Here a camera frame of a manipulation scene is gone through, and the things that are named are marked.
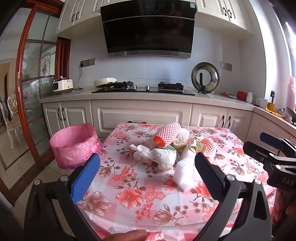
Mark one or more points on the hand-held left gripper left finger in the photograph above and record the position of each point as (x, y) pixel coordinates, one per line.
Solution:
(85, 178)

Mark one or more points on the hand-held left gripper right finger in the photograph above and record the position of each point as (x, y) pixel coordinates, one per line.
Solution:
(208, 178)

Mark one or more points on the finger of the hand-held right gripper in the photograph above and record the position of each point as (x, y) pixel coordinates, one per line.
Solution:
(271, 140)
(256, 151)

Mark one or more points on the trash bin with pink bag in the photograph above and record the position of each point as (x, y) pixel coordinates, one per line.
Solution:
(69, 150)

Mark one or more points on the green foam fruit net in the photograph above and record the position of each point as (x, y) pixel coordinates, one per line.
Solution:
(178, 155)

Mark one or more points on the person's right hand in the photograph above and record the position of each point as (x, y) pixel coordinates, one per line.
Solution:
(285, 204)

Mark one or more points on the person's left hand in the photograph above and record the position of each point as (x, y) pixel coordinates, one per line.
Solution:
(127, 236)

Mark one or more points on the black pan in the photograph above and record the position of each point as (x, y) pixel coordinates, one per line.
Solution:
(291, 113)

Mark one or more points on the yellow utensil holder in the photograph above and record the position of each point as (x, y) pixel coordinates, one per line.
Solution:
(271, 106)

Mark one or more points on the white mug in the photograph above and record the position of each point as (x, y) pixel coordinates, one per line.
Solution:
(261, 103)

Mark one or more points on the pomelo piece with pith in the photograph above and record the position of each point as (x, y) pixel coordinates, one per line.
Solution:
(180, 142)

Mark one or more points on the white bottle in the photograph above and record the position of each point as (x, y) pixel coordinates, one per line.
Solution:
(249, 97)

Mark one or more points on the white plastic bag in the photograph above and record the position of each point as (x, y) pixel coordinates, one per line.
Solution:
(164, 158)

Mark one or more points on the pink thermos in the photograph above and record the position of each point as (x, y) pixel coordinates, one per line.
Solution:
(291, 92)

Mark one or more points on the pink floral tablecloth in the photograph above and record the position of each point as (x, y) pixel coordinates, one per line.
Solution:
(138, 185)

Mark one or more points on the red round container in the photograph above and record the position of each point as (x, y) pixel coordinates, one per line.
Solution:
(241, 95)

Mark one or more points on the orange fruit in foam net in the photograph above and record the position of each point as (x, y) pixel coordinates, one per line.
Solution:
(166, 134)

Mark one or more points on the crumpled white tissue left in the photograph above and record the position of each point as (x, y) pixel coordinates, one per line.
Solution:
(141, 151)

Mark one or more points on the white kitchen counter cabinets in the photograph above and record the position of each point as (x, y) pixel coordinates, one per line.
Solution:
(138, 115)

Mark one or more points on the white ornate chair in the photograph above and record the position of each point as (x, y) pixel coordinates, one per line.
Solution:
(11, 129)

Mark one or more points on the black lid stand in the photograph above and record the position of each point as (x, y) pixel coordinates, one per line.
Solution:
(200, 80)

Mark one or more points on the steel and glass pot lid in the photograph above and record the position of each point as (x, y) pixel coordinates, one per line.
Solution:
(210, 69)

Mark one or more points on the white rice cooker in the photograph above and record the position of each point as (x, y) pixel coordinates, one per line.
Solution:
(62, 87)

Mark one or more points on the kitchen window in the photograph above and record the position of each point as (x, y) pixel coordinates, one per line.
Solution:
(291, 46)

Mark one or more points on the white electric pan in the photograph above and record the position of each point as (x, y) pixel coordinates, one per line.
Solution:
(104, 81)

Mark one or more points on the black gas stove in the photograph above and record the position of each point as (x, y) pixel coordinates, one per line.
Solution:
(143, 91)

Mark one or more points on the black range hood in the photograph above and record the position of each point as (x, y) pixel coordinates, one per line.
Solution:
(148, 27)

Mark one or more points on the wall power outlet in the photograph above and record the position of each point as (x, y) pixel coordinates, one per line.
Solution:
(226, 66)
(90, 62)

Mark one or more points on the white wall cabinet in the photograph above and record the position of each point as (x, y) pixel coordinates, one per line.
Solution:
(76, 16)
(219, 14)

